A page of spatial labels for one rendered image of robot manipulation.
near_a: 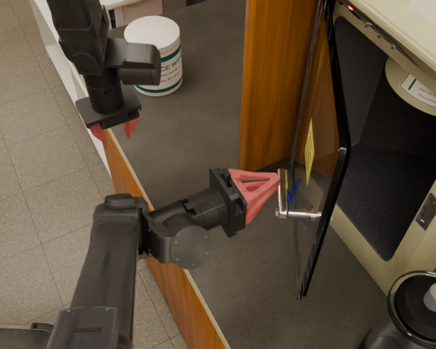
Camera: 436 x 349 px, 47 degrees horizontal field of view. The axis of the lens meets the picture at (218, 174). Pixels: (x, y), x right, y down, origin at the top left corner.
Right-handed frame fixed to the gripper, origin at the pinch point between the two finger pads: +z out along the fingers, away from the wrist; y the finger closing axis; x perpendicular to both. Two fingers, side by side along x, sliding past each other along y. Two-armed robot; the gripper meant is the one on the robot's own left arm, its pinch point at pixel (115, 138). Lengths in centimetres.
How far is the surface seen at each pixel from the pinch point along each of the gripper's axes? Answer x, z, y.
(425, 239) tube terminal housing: -46, -4, 33
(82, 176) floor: 89, 109, -2
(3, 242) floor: 71, 110, -42
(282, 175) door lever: -28.9, -10.3, 17.7
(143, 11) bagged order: 81, 30, 36
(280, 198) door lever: -32.6, -10.5, 15.0
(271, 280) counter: -32.7, 16.1, 15.9
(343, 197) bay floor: -27.2, 8.5, 34.9
